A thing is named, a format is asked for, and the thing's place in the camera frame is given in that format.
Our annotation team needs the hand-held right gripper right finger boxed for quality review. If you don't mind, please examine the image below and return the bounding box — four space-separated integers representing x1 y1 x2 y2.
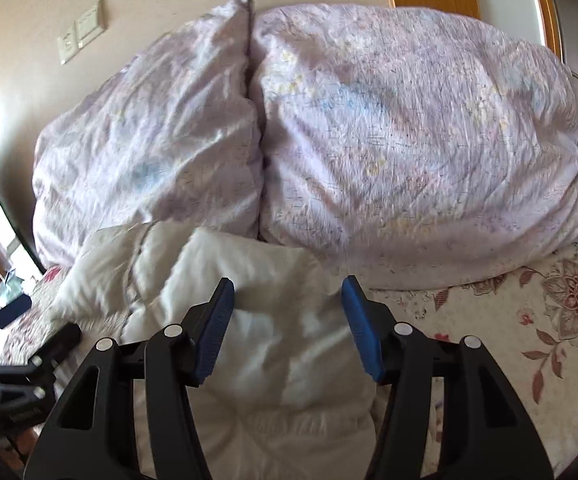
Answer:
341 275 555 480

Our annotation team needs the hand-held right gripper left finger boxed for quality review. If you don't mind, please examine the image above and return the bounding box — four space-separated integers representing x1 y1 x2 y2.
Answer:
23 277 236 480

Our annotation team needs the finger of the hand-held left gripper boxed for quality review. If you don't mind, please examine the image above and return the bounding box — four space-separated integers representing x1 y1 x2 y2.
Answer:
0 322 82 386
0 294 33 348

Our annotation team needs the white down jacket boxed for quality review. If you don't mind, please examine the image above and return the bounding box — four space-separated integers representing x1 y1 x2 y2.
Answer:
49 220 387 480

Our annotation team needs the floral bed sheet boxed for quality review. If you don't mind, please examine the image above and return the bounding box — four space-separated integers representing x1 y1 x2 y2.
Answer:
0 237 578 480

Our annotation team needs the lilac patterned pillow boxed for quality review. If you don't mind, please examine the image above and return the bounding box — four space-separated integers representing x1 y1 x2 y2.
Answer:
248 2 578 291

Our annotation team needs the small white wall socket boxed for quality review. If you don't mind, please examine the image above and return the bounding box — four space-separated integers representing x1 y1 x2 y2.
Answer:
57 30 81 66

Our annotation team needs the large white wall switch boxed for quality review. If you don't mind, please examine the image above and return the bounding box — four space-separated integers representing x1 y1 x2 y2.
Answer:
75 0 108 49

